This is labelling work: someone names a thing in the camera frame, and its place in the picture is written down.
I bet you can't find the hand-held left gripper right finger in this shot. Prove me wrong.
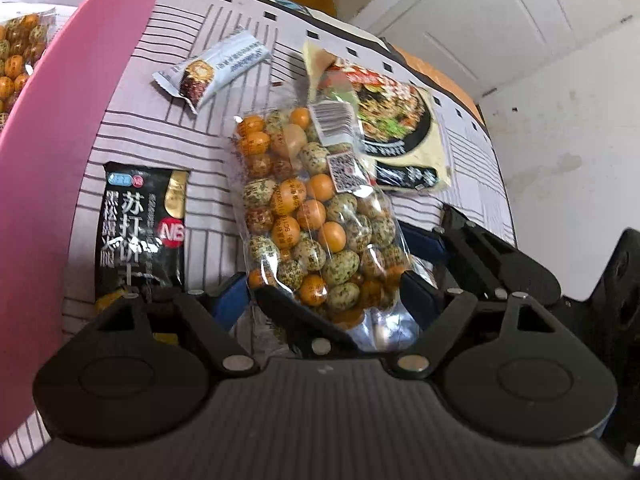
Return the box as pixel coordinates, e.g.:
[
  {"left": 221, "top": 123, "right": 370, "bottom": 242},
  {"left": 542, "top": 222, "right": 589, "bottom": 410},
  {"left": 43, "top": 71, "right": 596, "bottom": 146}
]
[{"left": 392, "top": 270, "right": 558, "bottom": 378}]

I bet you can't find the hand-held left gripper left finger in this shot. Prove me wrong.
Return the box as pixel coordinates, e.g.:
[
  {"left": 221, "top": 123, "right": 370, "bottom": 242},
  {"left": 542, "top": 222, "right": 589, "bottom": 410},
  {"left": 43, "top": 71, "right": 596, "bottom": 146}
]
[{"left": 95, "top": 272, "right": 261, "bottom": 376}]

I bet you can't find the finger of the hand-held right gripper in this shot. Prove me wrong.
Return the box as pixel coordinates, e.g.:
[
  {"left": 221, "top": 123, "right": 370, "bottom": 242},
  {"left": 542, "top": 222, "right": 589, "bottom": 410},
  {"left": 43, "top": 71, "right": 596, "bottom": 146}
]
[
  {"left": 397, "top": 204, "right": 563, "bottom": 308},
  {"left": 254, "top": 285, "right": 362, "bottom": 358}
]

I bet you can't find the clear bag of coated peanuts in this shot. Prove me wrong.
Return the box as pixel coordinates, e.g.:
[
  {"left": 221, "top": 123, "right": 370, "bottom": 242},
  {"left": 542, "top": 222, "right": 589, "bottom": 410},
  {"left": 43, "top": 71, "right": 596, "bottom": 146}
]
[
  {"left": 227, "top": 97, "right": 431, "bottom": 356},
  {"left": 0, "top": 5, "right": 56, "bottom": 131}
]

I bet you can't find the black cracker packet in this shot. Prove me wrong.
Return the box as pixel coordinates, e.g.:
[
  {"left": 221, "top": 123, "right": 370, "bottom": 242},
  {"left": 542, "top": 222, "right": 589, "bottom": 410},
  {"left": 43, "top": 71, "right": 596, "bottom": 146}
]
[{"left": 95, "top": 161, "right": 193, "bottom": 311}]

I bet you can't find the cream noodle packet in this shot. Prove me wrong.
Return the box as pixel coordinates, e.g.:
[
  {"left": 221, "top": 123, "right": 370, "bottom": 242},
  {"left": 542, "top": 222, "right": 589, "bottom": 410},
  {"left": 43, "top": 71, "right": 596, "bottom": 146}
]
[{"left": 302, "top": 40, "right": 453, "bottom": 193}]

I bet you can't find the pink cardboard box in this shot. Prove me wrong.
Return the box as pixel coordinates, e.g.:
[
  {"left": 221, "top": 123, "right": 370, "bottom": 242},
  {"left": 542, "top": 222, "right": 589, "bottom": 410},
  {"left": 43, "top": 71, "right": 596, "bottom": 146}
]
[{"left": 0, "top": 0, "right": 168, "bottom": 446}]

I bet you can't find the white snack bar packet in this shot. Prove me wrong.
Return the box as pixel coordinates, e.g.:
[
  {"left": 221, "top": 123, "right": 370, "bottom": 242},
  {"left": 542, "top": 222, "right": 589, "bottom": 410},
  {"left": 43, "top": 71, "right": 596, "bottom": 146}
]
[{"left": 151, "top": 29, "right": 273, "bottom": 113}]

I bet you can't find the striped bedsheet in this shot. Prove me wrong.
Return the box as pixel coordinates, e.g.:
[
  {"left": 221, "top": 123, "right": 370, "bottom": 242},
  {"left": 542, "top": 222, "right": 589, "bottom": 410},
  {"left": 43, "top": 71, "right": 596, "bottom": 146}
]
[{"left": 0, "top": 0, "right": 518, "bottom": 468}]

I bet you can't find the white panelled door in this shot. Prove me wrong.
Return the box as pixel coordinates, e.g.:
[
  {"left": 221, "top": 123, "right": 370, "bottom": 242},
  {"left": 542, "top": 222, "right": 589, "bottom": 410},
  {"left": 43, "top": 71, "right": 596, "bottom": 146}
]
[{"left": 350, "top": 0, "right": 640, "bottom": 101}]

